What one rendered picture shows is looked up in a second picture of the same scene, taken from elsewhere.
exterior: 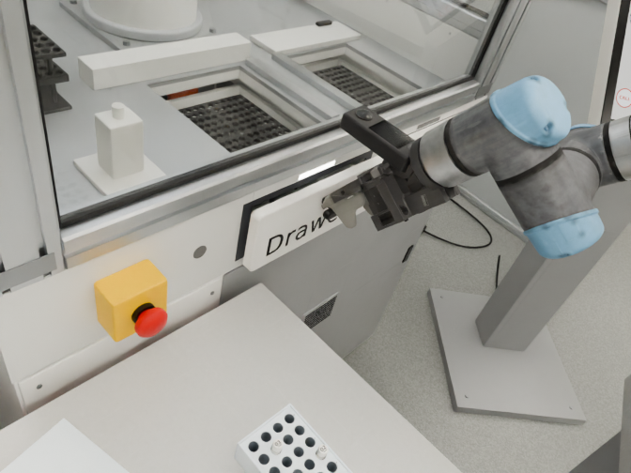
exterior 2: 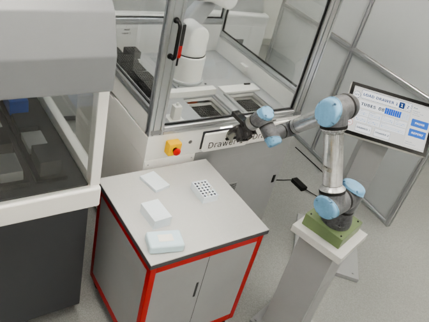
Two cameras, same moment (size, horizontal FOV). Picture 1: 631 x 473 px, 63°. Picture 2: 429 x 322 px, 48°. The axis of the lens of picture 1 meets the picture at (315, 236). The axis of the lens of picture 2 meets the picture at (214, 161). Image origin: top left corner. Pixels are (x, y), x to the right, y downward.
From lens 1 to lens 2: 182 cm
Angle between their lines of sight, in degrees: 14
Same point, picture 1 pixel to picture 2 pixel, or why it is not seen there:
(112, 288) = (170, 142)
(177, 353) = (180, 167)
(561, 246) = (269, 143)
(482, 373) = not seen: hidden behind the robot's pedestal
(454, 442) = not seen: hidden behind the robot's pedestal
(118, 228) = (174, 128)
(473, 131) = (253, 116)
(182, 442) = (179, 183)
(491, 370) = not seen: hidden behind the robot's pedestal
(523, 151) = (262, 121)
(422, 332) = (287, 230)
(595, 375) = (376, 268)
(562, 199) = (269, 132)
